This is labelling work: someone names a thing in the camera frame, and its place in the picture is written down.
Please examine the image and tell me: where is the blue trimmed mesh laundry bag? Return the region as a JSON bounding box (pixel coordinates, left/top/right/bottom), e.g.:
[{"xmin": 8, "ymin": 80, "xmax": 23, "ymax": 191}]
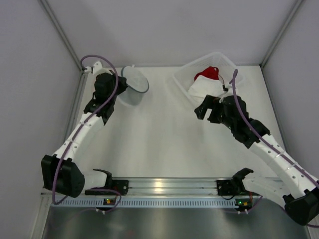
[{"xmin": 117, "ymin": 66, "xmax": 150, "ymax": 107}]

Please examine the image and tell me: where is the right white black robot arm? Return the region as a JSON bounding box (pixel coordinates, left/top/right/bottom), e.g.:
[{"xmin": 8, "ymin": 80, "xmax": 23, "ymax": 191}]
[{"xmin": 194, "ymin": 95, "xmax": 319, "ymax": 226}]

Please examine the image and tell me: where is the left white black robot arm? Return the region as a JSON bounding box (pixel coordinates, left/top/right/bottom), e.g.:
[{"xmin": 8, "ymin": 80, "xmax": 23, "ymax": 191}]
[{"xmin": 41, "ymin": 73, "xmax": 128, "ymax": 198}]

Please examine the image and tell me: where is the white garment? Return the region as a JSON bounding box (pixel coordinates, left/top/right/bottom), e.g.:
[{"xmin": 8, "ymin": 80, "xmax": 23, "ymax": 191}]
[{"xmin": 187, "ymin": 76, "xmax": 226, "ymax": 103}]

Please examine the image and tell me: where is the red garment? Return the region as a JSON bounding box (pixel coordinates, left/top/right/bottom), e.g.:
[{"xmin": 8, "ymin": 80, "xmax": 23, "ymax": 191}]
[{"xmin": 194, "ymin": 66, "xmax": 224, "ymax": 83}]

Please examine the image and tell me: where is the white plastic basket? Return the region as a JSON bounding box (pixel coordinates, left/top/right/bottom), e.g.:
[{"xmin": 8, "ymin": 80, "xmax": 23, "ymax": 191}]
[{"xmin": 172, "ymin": 52, "xmax": 237, "ymax": 106}]

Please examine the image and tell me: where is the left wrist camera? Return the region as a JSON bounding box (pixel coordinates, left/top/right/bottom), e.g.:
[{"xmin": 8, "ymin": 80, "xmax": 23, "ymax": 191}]
[{"xmin": 84, "ymin": 61, "xmax": 111, "ymax": 75}]

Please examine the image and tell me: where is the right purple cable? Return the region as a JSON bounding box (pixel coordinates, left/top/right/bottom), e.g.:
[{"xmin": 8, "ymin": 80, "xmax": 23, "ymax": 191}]
[{"xmin": 229, "ymin": 69, "xmax": 319, "ymax": 228}]

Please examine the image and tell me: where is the purple cable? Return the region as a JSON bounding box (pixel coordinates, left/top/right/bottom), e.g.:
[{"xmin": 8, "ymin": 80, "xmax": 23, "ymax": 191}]
[
  {"xmin": 51, "ymin": 54, "xmax": 119, "ymax": 205},
  {"xmin": 229, "ymin": 69, "xmax": 319, "ymax": 228}
]

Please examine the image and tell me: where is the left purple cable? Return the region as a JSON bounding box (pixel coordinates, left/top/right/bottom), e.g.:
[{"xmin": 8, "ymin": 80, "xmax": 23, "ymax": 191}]
[{"xmin": 51, "ymin": 54, "xmax": 119, "ymax": 205}]

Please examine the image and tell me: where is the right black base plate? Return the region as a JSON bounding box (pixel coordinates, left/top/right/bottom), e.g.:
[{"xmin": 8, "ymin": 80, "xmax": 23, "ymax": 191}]
[{"xmin": 216, "ymin": 179, "xmax": 243, "ymax": 196}]

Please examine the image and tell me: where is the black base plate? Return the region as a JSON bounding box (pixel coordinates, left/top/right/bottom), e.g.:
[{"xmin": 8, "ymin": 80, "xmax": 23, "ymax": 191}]
[
  {"xmin": 216, "ymin": 179, "xmax": 243, "ymax": 196},
  {"xmin": 85, "ymin": 179, "xmax": 129, "ymax": 196}
]

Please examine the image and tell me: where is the aluminium mounting rail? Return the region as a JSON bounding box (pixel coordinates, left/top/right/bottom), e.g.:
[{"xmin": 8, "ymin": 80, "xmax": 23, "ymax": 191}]
[{"xmin": 41, "ymin": 159, "xmax": 312, "ymax": 199}]

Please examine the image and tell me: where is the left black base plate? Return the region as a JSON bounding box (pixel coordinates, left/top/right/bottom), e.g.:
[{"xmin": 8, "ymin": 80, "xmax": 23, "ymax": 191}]
[{"xmin": 85, "ymin": 179, "xmax": 129, "ymax": 196}]

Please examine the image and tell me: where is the perforated white cable duct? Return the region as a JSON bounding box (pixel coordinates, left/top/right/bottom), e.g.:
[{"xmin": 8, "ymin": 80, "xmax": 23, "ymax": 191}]
[{"xmin": 58, "ymin": 198, "xmax": 249, "ymax": 209}]

